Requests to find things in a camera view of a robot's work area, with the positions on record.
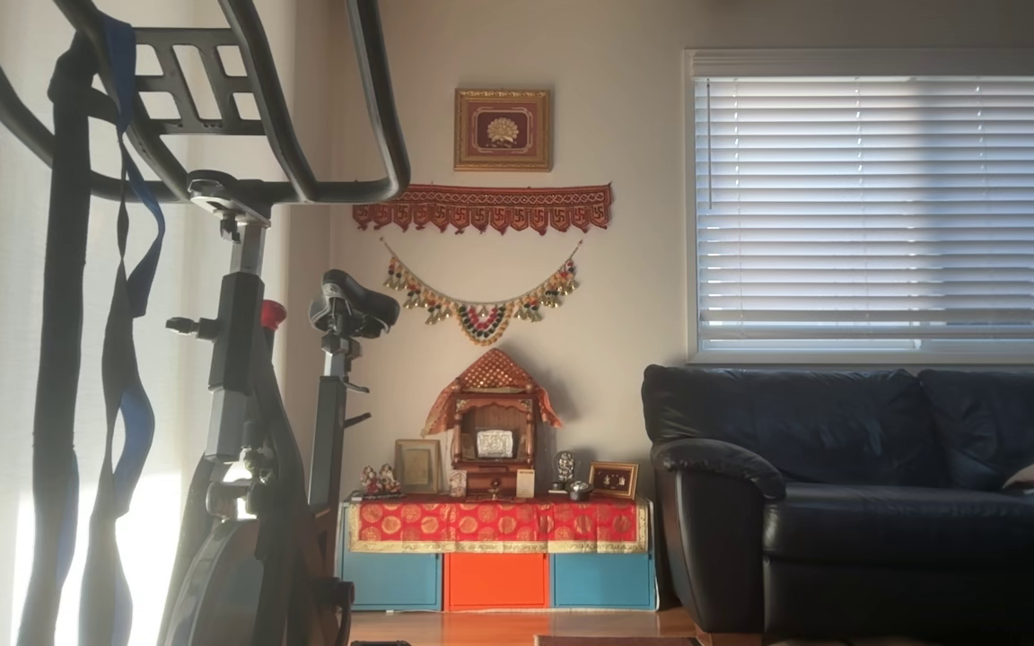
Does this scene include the wooden home shrine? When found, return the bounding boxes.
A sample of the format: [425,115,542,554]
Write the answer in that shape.
[421,348,563,499]

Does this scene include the small dark framed picture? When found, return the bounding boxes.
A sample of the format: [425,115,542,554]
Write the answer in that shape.
[588,461,640,501]

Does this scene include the gold framed lotus picture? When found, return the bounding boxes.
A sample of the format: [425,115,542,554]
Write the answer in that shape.
[454,87,553,172]

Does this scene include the red gold patterned cloth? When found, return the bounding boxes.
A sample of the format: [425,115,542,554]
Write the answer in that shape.
[345,496,653,554]

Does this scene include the pair of painted figurines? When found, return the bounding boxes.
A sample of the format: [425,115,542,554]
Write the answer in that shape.
[360,464,403,500]

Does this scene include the orange storage cube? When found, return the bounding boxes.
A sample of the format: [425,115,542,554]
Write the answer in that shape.
[444,551,550,612]

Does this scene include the blue storage cube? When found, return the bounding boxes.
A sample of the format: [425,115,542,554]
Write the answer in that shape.
[340,549,443,612]
[551,551,658,612]

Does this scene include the black exercise bike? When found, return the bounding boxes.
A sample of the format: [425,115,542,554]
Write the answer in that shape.
[0,0,412,646]

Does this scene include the black leather sofa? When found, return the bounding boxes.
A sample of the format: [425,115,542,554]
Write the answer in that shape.
[641,363,1034,640]

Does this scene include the white window blinds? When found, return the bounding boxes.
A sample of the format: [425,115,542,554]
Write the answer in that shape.
[686,49,1034,364]

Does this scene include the beaded garland wall hanging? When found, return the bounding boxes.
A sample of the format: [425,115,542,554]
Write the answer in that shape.
[380,237,584,347]

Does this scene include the red embroidered wall hanging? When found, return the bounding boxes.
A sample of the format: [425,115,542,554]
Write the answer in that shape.
[353,183,613,236]

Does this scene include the gold photo frame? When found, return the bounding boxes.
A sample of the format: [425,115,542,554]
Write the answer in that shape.
[394,438,443,495]

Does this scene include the blue hanging strap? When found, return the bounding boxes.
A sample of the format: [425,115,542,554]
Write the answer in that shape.
[77,13,168,646]

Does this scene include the black hanging strap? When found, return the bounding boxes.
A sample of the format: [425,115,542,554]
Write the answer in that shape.
[19,36,96,646]

